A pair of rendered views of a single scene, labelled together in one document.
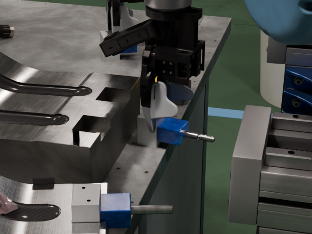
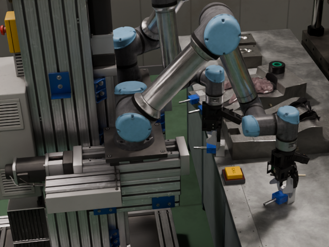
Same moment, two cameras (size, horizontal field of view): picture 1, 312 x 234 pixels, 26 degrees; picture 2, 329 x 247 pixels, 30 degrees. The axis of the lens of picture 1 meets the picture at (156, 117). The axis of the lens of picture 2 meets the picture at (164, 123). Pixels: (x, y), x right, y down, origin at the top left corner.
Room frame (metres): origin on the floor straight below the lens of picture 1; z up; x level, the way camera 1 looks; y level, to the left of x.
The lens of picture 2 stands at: (3.01, -0.94, 2.24)
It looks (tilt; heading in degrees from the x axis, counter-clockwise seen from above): 31 degrees down; 161
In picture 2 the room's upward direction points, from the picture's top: 2 degrees counter-clockwise
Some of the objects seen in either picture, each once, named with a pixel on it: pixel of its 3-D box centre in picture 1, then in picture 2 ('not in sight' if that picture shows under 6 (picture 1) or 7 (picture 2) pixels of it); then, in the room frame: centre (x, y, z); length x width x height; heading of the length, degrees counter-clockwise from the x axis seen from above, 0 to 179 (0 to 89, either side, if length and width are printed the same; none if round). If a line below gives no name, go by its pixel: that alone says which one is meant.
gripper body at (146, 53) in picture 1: (172, 42); (212, 115); (1.01, -0.03, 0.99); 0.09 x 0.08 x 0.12; 65
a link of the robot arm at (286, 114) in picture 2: not in sight; (286, 123); (1.42, 0.07, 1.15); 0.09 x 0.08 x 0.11; 74
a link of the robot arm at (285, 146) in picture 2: not in sight; (286, 142); (1.42, 0.08, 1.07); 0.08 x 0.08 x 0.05
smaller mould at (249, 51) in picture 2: not in sight; (240, 57); (0.25, 0.49, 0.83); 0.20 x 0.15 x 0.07; 75
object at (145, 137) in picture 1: (178, 132); (209, 147); (1.01, -0.04, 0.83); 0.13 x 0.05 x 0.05; 65
